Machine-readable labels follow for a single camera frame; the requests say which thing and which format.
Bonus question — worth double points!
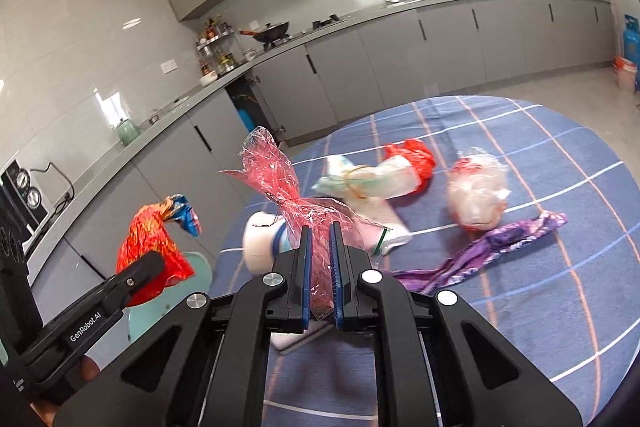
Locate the black power cable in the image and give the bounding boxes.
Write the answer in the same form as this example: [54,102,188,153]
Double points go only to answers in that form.
[30,162,76,212]

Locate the clear red-print plastic bag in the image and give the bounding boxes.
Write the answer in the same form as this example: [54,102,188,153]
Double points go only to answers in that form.
[446,148,511,234]

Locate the pink cellophane wrapper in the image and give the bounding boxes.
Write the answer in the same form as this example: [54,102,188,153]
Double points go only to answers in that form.
[218,126,368,323]

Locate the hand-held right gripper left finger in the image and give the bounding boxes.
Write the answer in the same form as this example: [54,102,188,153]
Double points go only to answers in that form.
[52,227,315,427]

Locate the red orange foil wrapper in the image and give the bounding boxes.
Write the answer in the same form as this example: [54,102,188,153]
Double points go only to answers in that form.
[116,193,203,303]

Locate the metal spice rack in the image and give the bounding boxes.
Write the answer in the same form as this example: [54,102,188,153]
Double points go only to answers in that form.
[195,14,238,75]

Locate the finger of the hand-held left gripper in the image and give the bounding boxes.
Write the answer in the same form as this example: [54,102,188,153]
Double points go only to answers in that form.
[101,251,167,316]

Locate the green ceramic teapot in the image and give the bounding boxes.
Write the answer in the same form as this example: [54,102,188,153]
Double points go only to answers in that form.
[116,117,141,145]

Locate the grey kitchen counter cabinets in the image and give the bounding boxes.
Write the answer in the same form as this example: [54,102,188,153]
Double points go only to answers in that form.
[0,0,616,298]

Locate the pale green bin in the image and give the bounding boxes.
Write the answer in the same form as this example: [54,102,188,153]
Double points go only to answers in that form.
[127,252,216,343]

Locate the blue gas cylinder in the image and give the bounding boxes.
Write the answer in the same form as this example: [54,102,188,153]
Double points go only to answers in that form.
[235,107,258,135]
[620,14,640,65]

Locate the red plastic bag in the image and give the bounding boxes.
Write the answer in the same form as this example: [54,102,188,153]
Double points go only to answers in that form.
[384,138,437,188]

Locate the white blue paper cup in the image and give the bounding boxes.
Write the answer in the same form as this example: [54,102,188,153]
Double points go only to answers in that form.
[242,210,301,278]

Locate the purple foil wrapper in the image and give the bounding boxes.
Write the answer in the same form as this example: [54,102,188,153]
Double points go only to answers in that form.
[392,211,569,295]

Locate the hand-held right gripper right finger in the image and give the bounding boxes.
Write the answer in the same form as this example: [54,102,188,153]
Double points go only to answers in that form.
[329,221,583,427]

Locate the black gas stove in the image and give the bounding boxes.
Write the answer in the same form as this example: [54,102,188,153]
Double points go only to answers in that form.
[292,14,347,40]

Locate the white orange bucket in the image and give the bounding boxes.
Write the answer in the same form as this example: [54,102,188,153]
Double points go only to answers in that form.
[614,55,638,92]

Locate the black wok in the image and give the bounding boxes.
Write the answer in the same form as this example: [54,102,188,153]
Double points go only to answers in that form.
[239,21,291,48]

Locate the white green rubber-banded wrapper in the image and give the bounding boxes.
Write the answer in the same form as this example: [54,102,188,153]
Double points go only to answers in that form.
[312,155,426,200]

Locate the person's left hand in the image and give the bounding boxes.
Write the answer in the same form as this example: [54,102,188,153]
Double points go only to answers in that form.
[30,354,102,427]

